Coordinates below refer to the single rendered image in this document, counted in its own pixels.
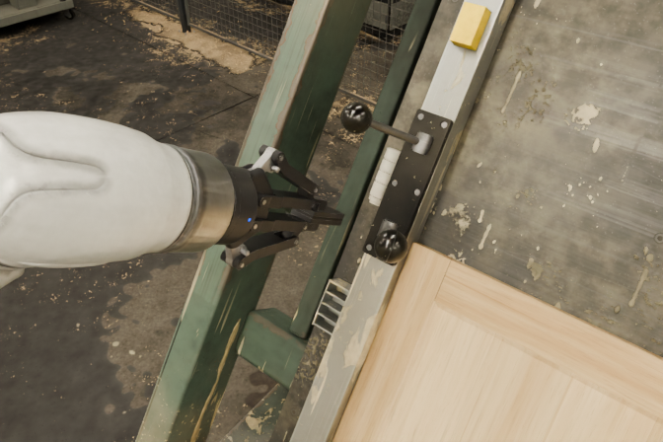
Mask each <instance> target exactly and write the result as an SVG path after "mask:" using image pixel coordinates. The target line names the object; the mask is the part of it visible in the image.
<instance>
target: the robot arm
mask: <svg viewBox="0 0 663 442"><path fill-rule="evenodd" d="M258 153H259V155H260V158H259V159H258V160H257V161H256V162H255V164H246V165H245V166H242V167H236V166H231V165H225V164H222V163H221V162H220V161H219V160H218V159H216V158H215V157H214V156H212V155H210V154H208V153H205V152H200V151H195V150H190V149H185V148H181V147H178V146H176V145H172V144H168V143H160V142H157V141H155V140H154V139H153V138H151V137H150V136H148V135H147V134H145V133H143V132H140V131H138V130H135V129H132V128H129V127H126V126H123V125H120V124H116V123H112V122H108V121H104V120H100V119H95V118H90V117H85V116H80V115H74V114H67V113H60V112H53V111H14V112H4V113H0V289H1V288H2V287H4V286H5V285H7V284H8V283H10V282H12V281H13V280H15V279H17V278H19V277H20V276H22V275H23V274H24V271H25V268H28V267H51V268H63V267H85V266H95V265H101V264H105V263H108V262H113V261H122V260H129V259H132V258H137V257H139V256H141V255H144V254H166V253H197V252H202V251H204V250H206V249H209V248H210V247H212V246H213V245H225V251H223V252H222V254H221V256H220V258H221V260H223V261H225V262H226V263H228V264H230V265H231V266H233V267H235V268H236V269H238V270H241V269H242V268H244V267H245V266H246V265H248V264H249V263H251V262H252V261H253V260H256V259H259V258H264V257H266V256H269V255H272V254H275V253H278V252H281V251H284V250H287V249H290V248H293V247H296V246H297V245H298V243H299V237H298V235H299V234H300V233H301V232H305V231H316V230H318V228H319V226H320V224H322V225H334V226H340V224H341V222H342V219H343V217H344V214H343V213H341V212H339V211H337V210H334V209H332V208H330V207H328V206H327V204H328V203H327V202H326V201H325V200H323V199H321V198H319V197H317V196H314V195H315V194H316V193H317V192H318V190H319V186H318V185H317V184H315V183H314V182H312V181H311V180H310V179H308V178H307V177H305V176H304V175H303V174H301V173H300V172H298V171H297V170H296V169H294V168H293V167H292V166H290V165H289V164H288V162H287V159H286V157H285V155H284V153H283V152H281V151H278V150H276V149H274V148H272V147H269V146H267V145H265V144H263V145H261V146H260V147H259V150H258ZM265 172H269V173H273V172H275V173H276V174H278V175H279V176H281V177H282V178H284V179H285V180H287V181H288V182H290V183H291V184H293V185H295V186H296V187H298V192H293V191H286V190H279V189H272V187H271V185H270V183H269V181H268V178H267V176H266V174H265ZM281 207H283V208H292V210H291V214H292V215H291V214H289V213H287V212H285V213H286V214H285V213H275V212H268V211H269V209H270V208H278V209H280V208H281ZM293 215H294V216H293ZM257 232H268V233H264V234H261V235H257V236H254V237H252V236H253V235H254V234H255V233H257Z"/></svg>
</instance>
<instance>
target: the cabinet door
mask: <svg viewBox="0 0 663 442"><path fill-rule="evenodd" d="M332 442H663V357H661V356H659V355H656V354H654V353H652V352H650V351H648V350H646V349H644V348H642V347H639V346H637V345H635V344H633V343H631V342H629V341H627V340H625V339H623V338H620V337H618V336H616V335H614V334H612V333H610V332H608V331H605V330H602V329H600V328H598V327H596V326H594V325H592V324H590V323H588V322H586V321H583V320H581V319H579V318H577V317H575V316H573V315H571V314H569V313H566V312H564V311H563V310H561V309H559V308H557V307H555V306H553V305H551V304H548V303H546V302H544V301H542V300H540V299H538V298H536V297H534V296H532V295H529V294H527V293H525V292H523V291H521V290H519V289H517V288H515V287H513V286H510V285H508V284H506V283H504V282H502V281H500V280H498V279H496V278H493V277H491V276H489V275H487V274H485V273H483V272H481V271H479V270H477V269H474V268H472V267H470V266H468V265H466V264H464V263H462V262H460V261H458V260H455V259H453V258H450V257H448V256H446V255H444V254H442V253H440V252H437V251H435V250H433V249H431V248H429V247H427V246H425V245H423V244H422V243H419V242H413V243H412V245H411V247H410V250H409V252H408V255H407V257H406V260H405V264H404V266H403V269H402V271H401V274H400V276H399V279H398V281H397V283H396V286H395V288H394V291H393V293H392V296H391V298H390V301H389V303H388V306H387V308H386V311H385V313H384V316H383V318H382V320H381V323H380V325H379V327H378V329H377V332H376V334H375V337H374V339H373V342H372V344H371V347H370V349H369V352H368V354H367V357H366V359H365V361H364V364H363V366H362V369H361V371H360V374H359V376H358V379H357V381H356V384H355V386H354V389H353V391H352V394H351V396H350V398H349V401H348V403H347V406H346V408H345V411H344V413H343V416H342V418H341V421H340V423H339V426H338V428H337V431H336V433H335V436H334V438H333V440H332Z"/></svg>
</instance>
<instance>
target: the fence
mask: <svg viewBox="0 0 663 442"><path fill-rule="evenodd" d="M515 1H516V0H464V2H469V3H473V4H477V5H481V6H485V7H486V8H487V9H488V10H489V12H490V13H491V14H490V16H489V19H488V21H487V24H486V26H485V29H484V31H483V33H482V36H481V38H480V41H479V45H478V47H477V50H476V51H474V50H471V49H467V48H463V47H460V46H456V45H454V44H453V43H452V42H451V41H450V37H451V36H450V37H449V40H448V42H447V45H446V47H445V50H444V52H443V55H442V57H441V60H440V62H439V65H438V67H437V70H436V73H435V75H434V78H433V80H432V83H431V85H430V88H429V90H428V93H427V95H426V98H425V100H424V103H423V105H422V108H421V109H422V110H424V111H429V112H432V113H434V114H437V115H440V116H443V117H446V118H449V119H451V120H453V122H454V123H453V126H452V128H451V131H450V133H449V136H448V138H447V141H446V143H445V146H444V148H443V151H442V153H441V156H440V158H439V161H438V163H437V166H436V168H435V171H434V173H433V175H432V178H431V180H430V183H429V185H428V188H427V190H426V193H425V195H424V197H423V199H422V202H421V204H420V207H419V209H418V212H417V214H416V217H415V219H414V222H413V224H412V227H411V229H410V231H409V234H408V236H407V239H406V240H407V252H406V255H405V257H404V258H403V259H402V260H400V261H398V263H397V265H395V266H391V265H388V264H386V263H384V262H382V261H380V260H379V259H377V258H374V257H372V256H370V255H368V254H366V253H364V255H363V258H362V260H361V263H360V264H359V267H358V269H357V272H356V274H355V277H354V279H353V282H352V284H351V287H350V289H349V292H348V295H347V297H346V300H345V302H344V305H343V307H342V310H341V312H340V315H339V317H338V320H337V322H336V325H335V327H334V330H333V332H332V335H331V339H330V342H329V344H328V347H327V349H326V352H325V354H324V357H323V359H322V362H321V364H320V367H319V369H318V372H317V374H316V377H315V380H314V382H313V385H312V387H311V390H310V392H309V395H308V397H307V399H306V401H305V404H304V406H303V409H302V411H301V414H300V416H299V419H298V421H297V424H296V427H295V429H294V432H293V434H292V437H291V439H290V442H332V440H333V438H334V436H335V433H336V431H337V428H338V426H339V423H340V421H341V418H342V416H343V413H344V411H345V408H346V406H347V403H348V401H349V398H350V396H351V394H352V391H353V389H354V386H355V384H356V381H357V379H358V376H359V374H360V371H361V369H362V366H363V364H364V361H365V359H366V357H367V354H368V352H369V349H370V347H371V344H372V342H373V339H374V337H375V334H376V332H377V329H378V327H379V325H380V323H381V320H382V318H383V316H384V313H385V311H386V308H387V306H388V303H389V301H390V298H391V296H392V293H393V291H394V288H395V286H396V283H397V281H398V279H399V276H400V274H401V271H402V269H403V266H404V264H405V260H406V257H407V255H408V252H409V250H410V247H411V245H412V243H413V242H418V240H419V237H420V235H421V232H422V230H423V227H424V225H425V222H426V220H427V217H428V215H429V213H430V210H431V208H432V205H433V203H434V200H435V198H436V195H437V193H438V190H439V188H440V185H441V184H442V182H443V179H444V177H445V174H446V172H447V169H448V167H449V164H450V162H451V159H452V157H453V154H454V152H455V149H456V147H457V145H458V142H459V140H460V137H461V135H462V132H463V130H464V127H465V125H466V122H467V120H468V117H469V115H470V113H471V110H472V108H473V105H474V103H475V100H476V98H477V95H478V93H479V89H480V86H481V84H482V82H483V79H484V77H485V74H486V72H487V69H488V67H489V64H490V62H491V59H492V57H493V54H494V52H495V51H496V48H497V46H498V43H499V41H500V38H501V36H502V33H503V31H504V28H505V26H506V23H507V21H508V19H509V16H510V14H511V11H512V9H513V6H514V4H515Z"/></svg>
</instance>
